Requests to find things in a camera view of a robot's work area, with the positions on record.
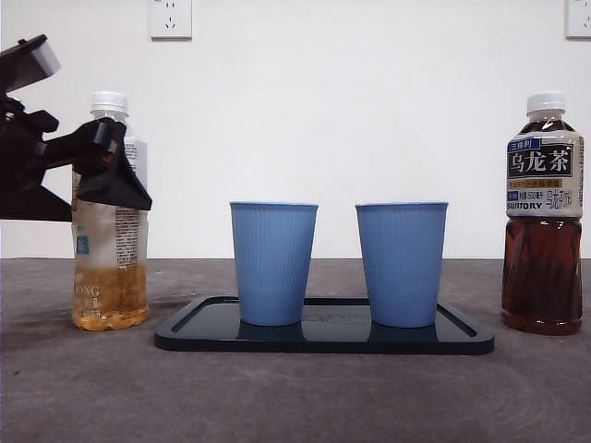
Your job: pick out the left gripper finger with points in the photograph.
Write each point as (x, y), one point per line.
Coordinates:
(115, 184)
(27, 205)

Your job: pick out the white wall socket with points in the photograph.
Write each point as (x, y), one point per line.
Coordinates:
(171, 20)
(579, 20)

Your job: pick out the dark rectangular tray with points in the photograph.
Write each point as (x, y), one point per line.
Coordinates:
(332, 339)

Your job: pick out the dark oolong tea bottle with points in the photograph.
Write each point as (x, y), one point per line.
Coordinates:
(540, 277)

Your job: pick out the blue ribbed plastic cup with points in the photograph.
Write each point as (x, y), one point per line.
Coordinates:
(272, 263)
(401, 263)

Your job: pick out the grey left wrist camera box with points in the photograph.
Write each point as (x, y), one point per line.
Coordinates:
(44, 62)

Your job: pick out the jasmine oolong tea bottle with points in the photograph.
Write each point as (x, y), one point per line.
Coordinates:
(111, 295)

